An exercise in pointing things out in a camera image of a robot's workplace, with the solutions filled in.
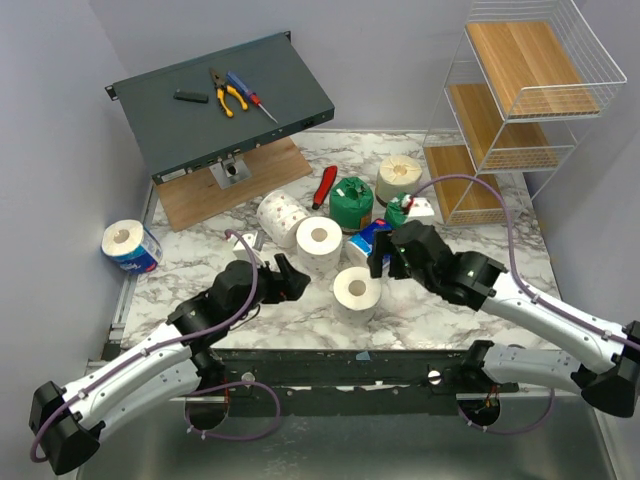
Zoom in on purple cable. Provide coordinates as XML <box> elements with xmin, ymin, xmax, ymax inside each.
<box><xmin>30</xmin><ymin>228</ymin><xmax>260</xmax><ymax>464</ymax></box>
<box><xmin>409</xmin><ymin>174</ymin><xmax>640</xmax><ymax>351</ymax></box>

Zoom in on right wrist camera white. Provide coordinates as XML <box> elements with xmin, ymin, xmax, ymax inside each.
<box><xmin>400</xmin><ymin>195</ymin><xmax>435</xmax><ymax>221</ymax></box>

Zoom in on bottom wooden shelf board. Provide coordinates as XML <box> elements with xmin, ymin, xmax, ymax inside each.
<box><xmin>424</xmin><ymin>145</ymin><xmax>506</xmax><ymax>226</ymax></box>

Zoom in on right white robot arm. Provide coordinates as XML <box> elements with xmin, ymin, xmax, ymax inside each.
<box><xmin>367</xmin><ymin>221</ymin><xmax>639</xmax><ymax>418</ymax></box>

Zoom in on wooden shelf board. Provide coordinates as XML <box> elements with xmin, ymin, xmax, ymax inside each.
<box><xmin>424</xmin><ymin>145</ymin><xmax>506</xmax><ymax>226</ymax></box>
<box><xmin>466</xmin><ymin>21</ymin><xmax>600</xmax><ymax>119</ymax></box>
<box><xmin>447</xmin><ymin>83</ymin><xmax>559</xmax><ymax>172</ymax></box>

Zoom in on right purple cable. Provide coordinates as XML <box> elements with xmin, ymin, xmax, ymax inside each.
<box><xmin>409</xmin><ymin>174</ymin><xmax>640</xmax><ymax>351</ymax></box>

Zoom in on green wrapped roll left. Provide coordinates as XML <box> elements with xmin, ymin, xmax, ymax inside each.
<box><xmin>329</xmin><ymin>177</ymin><xmax>374</xmax><ymax>234</ymax></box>

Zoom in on green wrapped roll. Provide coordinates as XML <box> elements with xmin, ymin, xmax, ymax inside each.
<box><xmin>384</xmin><ymin>192</ymin><xmax>414</xmax><ymax>229</ymax></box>
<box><xmin>329</xmin><ymin>177</ymin><xmax>374</xmax><ymax>234</ymax></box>

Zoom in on dark grey rack chassis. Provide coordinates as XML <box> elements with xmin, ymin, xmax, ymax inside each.
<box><xmin>106</xmin><ymin>32</ymin><xmax>335</xmax><ymax>185</ymax></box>

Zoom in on black bit holder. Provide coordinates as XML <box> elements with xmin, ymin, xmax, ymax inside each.
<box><xmin>173</xmin><ymin>89</ymin><xmax>209</xmax><ymax>104</ymax></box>

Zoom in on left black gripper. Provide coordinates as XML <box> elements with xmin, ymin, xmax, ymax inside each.
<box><xmin>228</xmin><ymin>254</ymin><xmax>310</xmax><ymax>326</ymax></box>

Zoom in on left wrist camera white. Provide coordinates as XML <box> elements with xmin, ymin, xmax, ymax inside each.
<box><xmin>230</xmin><ymin>230</ymin><xmax>266</xmax><ymax>264</ymax></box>

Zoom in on wooden board under chassis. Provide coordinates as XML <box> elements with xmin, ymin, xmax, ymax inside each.
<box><xmin>155</xmin><ymin>138</ymin><xmax>312</xmax><ymax>232</ymax></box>

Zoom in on middle wooden shelf board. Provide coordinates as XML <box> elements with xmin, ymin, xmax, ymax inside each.
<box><xmin>447</xmin><ymin>83</ymin><xmax>559</xmax><ymax>172</ymax></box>

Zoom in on floral roll back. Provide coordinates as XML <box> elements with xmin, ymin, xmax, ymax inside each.
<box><xmin>257</xmin><ymin>189</ymin><xmax>310</xmax><ymax>248</ymax></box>

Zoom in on blue wrapped roll far left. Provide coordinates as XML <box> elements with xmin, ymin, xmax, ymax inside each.
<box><xmin>101</xmin><ymin>220</ymin><xmax>163</xmax><ymax>275</ymax></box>

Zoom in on red utility knife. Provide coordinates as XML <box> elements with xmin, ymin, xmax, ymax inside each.
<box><xmin>312</xmin><ymin>165</ymin><xmax>338</xmax><ymax>210</ymax></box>

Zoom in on white wire shelf rack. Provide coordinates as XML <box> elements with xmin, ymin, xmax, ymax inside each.
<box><xmin>423</xmin><ymin>1</ymin><xmax>627</xmax><ymax>227</ymax></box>

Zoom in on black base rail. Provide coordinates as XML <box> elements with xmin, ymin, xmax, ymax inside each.
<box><xmin>185</xmin><ymin>349</ymin><xmax>518</xmax><ymax>426</ymax></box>

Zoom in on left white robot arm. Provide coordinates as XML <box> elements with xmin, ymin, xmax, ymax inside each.
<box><xmin>29</xmin><ymin>254</ymin><xmax>310</xmax><ymax>475</ymax></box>

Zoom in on blue red screwdriver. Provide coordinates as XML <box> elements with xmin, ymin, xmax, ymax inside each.
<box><xmin>226</xmin><ymin>71</ymin><xmax>278</xmax><ymax>123</ymax></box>

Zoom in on top wooden shelf board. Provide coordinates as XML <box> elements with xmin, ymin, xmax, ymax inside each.
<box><xmin>466</xmin><ymin>21</ymin><xmax>600</xmax><ymax>119</ymax></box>

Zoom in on green wrapped roll right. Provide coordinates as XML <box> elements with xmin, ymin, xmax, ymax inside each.
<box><xmin>384</xmin><ymin>192</ymin><xmax>414</xmax><ymax>229</ymax></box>

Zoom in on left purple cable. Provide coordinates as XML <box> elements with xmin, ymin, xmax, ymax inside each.
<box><xmin>30</xmin><ymin>228</ymin><xmax>260</xmax><ymax>464</ymax></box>

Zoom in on cream wrapped roll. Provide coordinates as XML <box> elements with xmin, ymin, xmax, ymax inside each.
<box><xmin>374</xmin><ymin>155</ymin><xmax>423</xmax><ymax>206</ymax></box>

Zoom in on floral roll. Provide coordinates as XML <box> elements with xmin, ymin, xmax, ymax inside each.
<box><xmin>332</xmin><ymin>267</ymin><xmax>382</xmax><ymax>326</ymax></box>
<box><xmin>257</xmin><ymin>189</ymin><xmax>310</xmax><ymax>248</ymax></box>
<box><xmin>296</xmin><ymin>217</ymin><xmax>343</xmax><ymax>274</ymax></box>

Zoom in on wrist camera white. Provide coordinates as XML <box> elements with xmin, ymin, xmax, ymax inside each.
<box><xmin>400</xmin><ymin>195</ymin><xmax>435</xmax><ymax>221</ymax></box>
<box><xmin>230</xmin><ymin>230</ymin><xmax>266</xmax><ymax>264</ymax></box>

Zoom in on yellow handled pliers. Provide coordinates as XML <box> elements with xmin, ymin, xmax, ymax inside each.
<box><xmin>209</xmin><ymin>68</ymin><xmax>249</xmax><ymax>118</ymax></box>

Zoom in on blue Tempo tissue roll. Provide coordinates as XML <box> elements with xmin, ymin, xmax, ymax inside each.
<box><xmin>345</xmin><ymin>219</ymin><xmax>393</xmax><ymax>267</ymax></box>

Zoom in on floral roll front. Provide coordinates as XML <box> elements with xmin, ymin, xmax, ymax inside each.
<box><xmin>332</xmin><ymin>267</ymin><xmax>382</xmax><ymax>326</ymax></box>

